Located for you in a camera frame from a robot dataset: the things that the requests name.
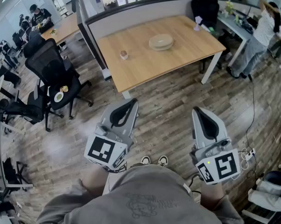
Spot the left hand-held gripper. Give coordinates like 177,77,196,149
84,98,139,172

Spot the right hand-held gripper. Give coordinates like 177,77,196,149
190,106,241,185

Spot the person's right forearm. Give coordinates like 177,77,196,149
199,180,225,211

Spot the person's left forearm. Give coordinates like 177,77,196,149
81,164,111,196

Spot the white power strip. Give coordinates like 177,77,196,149
244,148,257,162

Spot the person's right shoe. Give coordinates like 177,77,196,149
157,155,169,168

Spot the white plate with green food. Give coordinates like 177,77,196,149
53,91,65,103

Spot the person's grey shirt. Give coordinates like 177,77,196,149
36,164,245,224

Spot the grey jacket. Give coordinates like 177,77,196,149
247,170,281,219

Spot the black mesh office chair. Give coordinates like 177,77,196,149
23,35,94,132

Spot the low black office chair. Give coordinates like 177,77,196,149
0,87,64,133

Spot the grey desk partition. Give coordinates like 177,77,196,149
84,0,203,71

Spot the purple hourglass ornament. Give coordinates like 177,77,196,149
194,15,203,32

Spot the white desk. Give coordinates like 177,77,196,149
217,10,255,67

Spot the long wooden table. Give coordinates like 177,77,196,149
40,13,82,45

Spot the black fabric office chair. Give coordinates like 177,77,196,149
191,0,220,30

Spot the yellow potted plant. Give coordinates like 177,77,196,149
225,0,235,15

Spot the black floor cable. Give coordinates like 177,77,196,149
245,75,258,149

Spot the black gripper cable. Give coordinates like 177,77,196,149
189,173,202,203

